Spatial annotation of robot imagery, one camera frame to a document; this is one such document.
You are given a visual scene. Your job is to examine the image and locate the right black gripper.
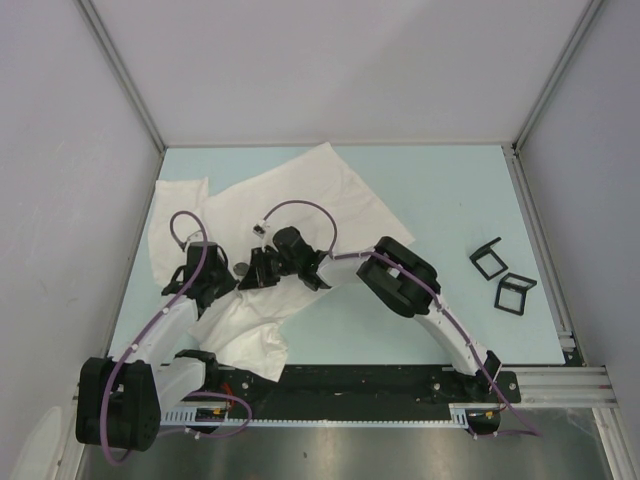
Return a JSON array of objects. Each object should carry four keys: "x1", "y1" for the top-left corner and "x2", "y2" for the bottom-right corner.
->
[{"x1": 238, "y1": 248, "x2": 301, "y2": 292}]

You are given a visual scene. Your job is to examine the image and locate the white t-shirt garment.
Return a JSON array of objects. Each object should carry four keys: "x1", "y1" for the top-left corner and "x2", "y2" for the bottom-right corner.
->
[{"x1": 147, "y1": 143, "x2": 415, "y2": 381}]

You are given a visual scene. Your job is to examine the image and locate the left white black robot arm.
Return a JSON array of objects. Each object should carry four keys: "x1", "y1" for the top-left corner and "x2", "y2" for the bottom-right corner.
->
[{"x1": 75, "y1": 241, "x2": 237, "y2": 451}]

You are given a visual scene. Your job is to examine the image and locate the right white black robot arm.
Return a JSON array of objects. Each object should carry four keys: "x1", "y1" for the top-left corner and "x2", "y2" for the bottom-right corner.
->
[{"x1": 239, "y1": 226, "x2": 502, "y2": 401}]

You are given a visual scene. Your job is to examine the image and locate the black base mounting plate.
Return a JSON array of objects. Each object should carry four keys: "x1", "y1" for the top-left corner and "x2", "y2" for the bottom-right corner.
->
[{"x1": 207, "y1": 365, "x2": 499, "y2": 420}]

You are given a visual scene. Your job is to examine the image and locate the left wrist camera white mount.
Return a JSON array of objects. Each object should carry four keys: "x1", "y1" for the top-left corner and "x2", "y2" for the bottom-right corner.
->
[{"x1": 181, "y1": 231, "x2": 204, "y2": 251}]

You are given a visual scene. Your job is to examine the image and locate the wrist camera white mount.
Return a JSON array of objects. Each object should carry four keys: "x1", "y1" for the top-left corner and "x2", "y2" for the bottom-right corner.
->
[
  {"x1": 252, "y1": 220, "x2": 271, "y2": 249},
  {"x1": 181, "y1": 231, "x2": 204, "y2": 251}
]

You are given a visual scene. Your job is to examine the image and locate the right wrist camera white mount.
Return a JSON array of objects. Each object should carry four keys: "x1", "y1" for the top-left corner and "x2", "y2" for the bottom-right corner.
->
[{"x1": 252, "y1": 220, "x2": 271, "y2": 249}]

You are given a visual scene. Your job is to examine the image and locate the upper black square frame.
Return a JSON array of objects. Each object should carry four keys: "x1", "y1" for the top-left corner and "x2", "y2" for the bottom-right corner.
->
[{"x1": 469, "y1": 237, "x2": 508, "y2": 281}]

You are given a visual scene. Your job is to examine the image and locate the black square frame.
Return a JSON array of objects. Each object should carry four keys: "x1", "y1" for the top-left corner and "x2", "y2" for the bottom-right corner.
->
[
  {"x1": 469, "y1": 237, "x2": 508, "y2": 281},
  {"x1": 494, "y1": 273, "x2": 538, "y2": 316}
]

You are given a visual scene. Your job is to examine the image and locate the grey slotted cable duct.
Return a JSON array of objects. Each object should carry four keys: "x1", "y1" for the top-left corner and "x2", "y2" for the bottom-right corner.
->
[{"x1": 160, "y1": 405, "x2": 503, "y2": 433}]

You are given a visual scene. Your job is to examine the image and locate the lower black square frame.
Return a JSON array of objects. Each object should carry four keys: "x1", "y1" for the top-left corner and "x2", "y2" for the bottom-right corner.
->
[{"x1": 494, "y1": 273, "x2": 538, "y2": 316}]

